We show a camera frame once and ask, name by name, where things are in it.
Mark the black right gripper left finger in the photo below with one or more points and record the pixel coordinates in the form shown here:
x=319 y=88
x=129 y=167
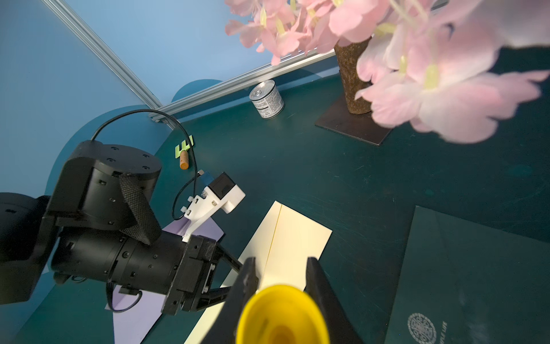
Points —
x=224 y=328

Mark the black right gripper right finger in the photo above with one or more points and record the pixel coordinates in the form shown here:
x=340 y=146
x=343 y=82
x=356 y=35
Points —
x=339 y=327

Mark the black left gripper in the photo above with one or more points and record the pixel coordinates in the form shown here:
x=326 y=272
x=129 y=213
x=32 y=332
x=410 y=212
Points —
x=191 y=289

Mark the cream yellow envelope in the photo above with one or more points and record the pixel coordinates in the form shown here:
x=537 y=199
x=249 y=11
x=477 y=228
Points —
x=281 y=245

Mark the purple envelope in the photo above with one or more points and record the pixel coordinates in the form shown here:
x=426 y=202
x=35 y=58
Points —
x=133 y=325

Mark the dark green envelope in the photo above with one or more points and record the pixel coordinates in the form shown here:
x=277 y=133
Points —
x=462 y=282

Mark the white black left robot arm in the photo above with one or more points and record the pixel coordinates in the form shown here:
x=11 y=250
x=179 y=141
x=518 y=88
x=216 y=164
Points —
x=98 y=225

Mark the silver tin can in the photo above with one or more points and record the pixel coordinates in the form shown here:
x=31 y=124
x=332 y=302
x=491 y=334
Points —
x=266 y=99

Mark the pink cherry blossom tree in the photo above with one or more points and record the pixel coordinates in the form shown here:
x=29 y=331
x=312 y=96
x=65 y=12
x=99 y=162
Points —
x=431 y=68

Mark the yellow-green garden fork wooden handle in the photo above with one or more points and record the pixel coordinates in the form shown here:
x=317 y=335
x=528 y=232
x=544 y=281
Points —
x=182 y=153

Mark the left aluminium frame post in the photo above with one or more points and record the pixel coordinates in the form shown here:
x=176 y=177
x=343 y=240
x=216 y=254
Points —
x=100 y=49

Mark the horizontal aluminium frame rail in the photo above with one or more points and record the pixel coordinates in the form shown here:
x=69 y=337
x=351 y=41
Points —
x=245 y=81

